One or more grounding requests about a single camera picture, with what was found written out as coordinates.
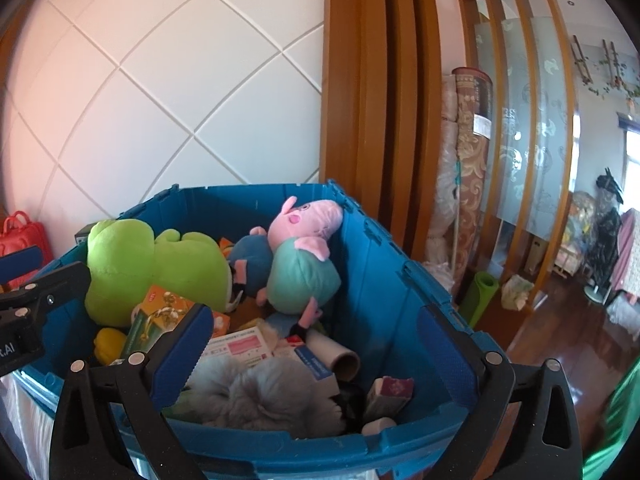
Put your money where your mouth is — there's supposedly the small white object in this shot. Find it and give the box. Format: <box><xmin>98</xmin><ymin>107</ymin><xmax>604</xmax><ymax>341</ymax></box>
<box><xmin>361</xmin><ymin>416</ymin><xmax>399</xmax><ymax>437</ymax></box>

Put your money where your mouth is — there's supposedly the cardboard tube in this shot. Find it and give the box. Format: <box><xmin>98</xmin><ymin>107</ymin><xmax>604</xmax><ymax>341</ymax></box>
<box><xmin>304</xmin><ymin>332</ymin><xmax>362</xmax><ymax>382</ymax></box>

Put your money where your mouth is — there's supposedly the pink pig plush teal dress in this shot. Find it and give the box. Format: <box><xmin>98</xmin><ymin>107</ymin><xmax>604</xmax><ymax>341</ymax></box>
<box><xmin>266</xmin><ymin>196</ymin><xmax>345</xmax><ymax>342</ymax></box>

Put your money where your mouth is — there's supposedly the wall vine decoration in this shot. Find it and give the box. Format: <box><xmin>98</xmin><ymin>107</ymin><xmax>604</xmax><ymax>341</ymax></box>
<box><xmin>570</xmin><ymin>35</ymin><xmax>640</xmax><ymax>102</ymax></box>

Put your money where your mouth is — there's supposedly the pale pink rolled mat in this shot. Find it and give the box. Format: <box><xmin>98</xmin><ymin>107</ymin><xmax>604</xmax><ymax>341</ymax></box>
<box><xmin>426</xmin><ymin>75</ymin><xmax>460</xmax><ymax>263</ymax></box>

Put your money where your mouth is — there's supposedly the grey furry plush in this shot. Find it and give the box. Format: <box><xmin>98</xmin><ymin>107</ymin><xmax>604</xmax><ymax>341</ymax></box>
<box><xmin>187</xmin><ymin>357</ymin><xmax>347</xmax><ymax>439</ymax></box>

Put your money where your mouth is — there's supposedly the red plastic bear bag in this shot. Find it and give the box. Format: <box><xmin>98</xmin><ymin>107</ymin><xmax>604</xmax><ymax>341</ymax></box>
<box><xmin>0</xmin><ymin>211</ymin><xmax>54</xmax><ymax>271</ymax></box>

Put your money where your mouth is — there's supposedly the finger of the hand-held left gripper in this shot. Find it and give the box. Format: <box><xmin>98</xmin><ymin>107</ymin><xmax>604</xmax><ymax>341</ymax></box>
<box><xmin>0</xmin><ymin>245</ymin><xmax>43</xmax><ymax>286</ymax></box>
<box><xmin>0</xmin><ymin>261</ymin><xmax>92</xmax><ymax>312</ymax></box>

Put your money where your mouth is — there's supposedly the green garment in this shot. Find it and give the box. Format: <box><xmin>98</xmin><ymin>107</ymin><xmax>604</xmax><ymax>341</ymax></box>
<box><xmin>582</xmin><ymin>355</ymin><xmax>640</xmax><ymax>480</ymax></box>

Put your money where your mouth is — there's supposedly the window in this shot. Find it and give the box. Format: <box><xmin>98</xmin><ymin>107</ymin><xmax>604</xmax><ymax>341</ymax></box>
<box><xmin>617</xmin><ymin>112</ymin><xmax>640</xmax><ymax>167</ymax></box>

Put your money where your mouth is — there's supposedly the yellow plush toy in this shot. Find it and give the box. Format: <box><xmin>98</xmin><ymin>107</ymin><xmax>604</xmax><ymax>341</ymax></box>
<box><xmin>94</xmin><ymin>327</ymin><xmax>129</xmax><ymax>366</ymax></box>

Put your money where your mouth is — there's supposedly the white cloth covered desktop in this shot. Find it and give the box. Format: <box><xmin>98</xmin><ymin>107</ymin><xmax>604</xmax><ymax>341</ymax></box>
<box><xmin>0</xmin><ymin>372</ymin><xmax>57</xmax><ymax>480</ymax></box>

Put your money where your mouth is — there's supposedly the dark clothing pile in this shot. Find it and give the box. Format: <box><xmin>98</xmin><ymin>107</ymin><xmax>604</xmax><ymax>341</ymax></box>
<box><xmin>580</xmin><ymin>167</ymin><xmax>640</xmax><ymax>307</ymax></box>

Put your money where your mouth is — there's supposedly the white plastic bag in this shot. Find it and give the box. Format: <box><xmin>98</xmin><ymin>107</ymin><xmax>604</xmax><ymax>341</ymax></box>
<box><xmin>501</xmin><ymin>275</ymin><xmax>534</xmax><ymax>312</ymax></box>

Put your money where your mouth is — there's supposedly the frosted glass slat partition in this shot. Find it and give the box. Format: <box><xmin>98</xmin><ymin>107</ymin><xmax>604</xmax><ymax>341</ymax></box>
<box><xmin>452</xmin><ymin>0</ymin><xmax>582</xmax><ymax>307</ymax></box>

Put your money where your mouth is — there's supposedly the wooden door frame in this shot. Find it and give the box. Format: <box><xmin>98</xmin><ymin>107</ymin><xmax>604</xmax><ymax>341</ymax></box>
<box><xmin>320</xmin><ymin>0</ymin><xmax>444</xmax><ymax>241</ymax></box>

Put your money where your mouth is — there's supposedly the white pack pink label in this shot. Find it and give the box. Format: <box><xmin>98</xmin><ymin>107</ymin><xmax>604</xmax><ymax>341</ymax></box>
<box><xmin>205</xmin><ymin>325</ymin><xmax>274</xmax><ymax>362</ymax></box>

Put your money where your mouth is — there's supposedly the lime green plush toy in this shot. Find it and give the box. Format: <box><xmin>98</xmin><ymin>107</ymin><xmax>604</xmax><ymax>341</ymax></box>
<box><xmin>84</xmin><ymin>219</ymin><xmax>234</xmax><ymax>328</ymax></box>

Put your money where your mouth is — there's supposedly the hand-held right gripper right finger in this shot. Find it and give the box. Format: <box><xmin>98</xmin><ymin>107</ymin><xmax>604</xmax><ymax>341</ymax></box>
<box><xmin>417</xmin><ymin>304</ymin><xmax>583</xmax><ymax>480</ymax></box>

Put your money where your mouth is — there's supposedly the blue plastic storage bin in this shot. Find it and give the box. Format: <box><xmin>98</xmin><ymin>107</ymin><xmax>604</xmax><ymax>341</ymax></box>
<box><xmin>10</xmin><ymin>180</ymin><xmax>507</xmax><ymax>480</ymax></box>

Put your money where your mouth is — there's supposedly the maroon small box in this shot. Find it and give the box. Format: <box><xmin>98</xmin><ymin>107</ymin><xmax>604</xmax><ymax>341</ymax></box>
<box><xmin>365</xmin><ymin>376</ymin><xmax>416</xmax><ymax>421</ymax></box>

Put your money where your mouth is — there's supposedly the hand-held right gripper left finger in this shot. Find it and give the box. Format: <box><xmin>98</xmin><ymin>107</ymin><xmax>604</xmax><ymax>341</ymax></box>
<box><xmin>47</xmin><ymin>304</ymin><xmax>216</xmax><ymax>480</ymax></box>

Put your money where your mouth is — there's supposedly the patterned rolled carpet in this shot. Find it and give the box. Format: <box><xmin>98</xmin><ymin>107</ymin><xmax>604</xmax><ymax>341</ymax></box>
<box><xmin>451</xmin><ymin>66</ymin><xmax>494</xmax><ymax>293</ymax></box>

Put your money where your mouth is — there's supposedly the green yoga mat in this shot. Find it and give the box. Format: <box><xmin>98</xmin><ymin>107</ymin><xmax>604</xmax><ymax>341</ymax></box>
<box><xmin>459</xmin><ymin>271</ymin><xmax>500</xmax><ymax>329</ymax></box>

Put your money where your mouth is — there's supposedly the green and orange box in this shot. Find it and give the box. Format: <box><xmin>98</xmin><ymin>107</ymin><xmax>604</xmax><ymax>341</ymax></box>
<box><xmin>120</xmin><ymin>285</ymin><xmax>199</xmax><ymax>361</ymax></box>

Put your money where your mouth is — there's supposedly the black object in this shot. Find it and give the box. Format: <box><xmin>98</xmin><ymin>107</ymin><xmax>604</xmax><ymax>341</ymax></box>
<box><xmin>332</xmin><ymin>382</ymin><xmax>369</xmax><ymax>434</ymax></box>

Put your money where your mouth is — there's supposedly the pink pig plush blue shirt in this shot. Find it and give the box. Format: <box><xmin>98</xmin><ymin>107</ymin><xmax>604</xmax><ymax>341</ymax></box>
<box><xmin>227</xmin><ymin>226</ymin><xmax>275</xmax><ymax>307</ymax></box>

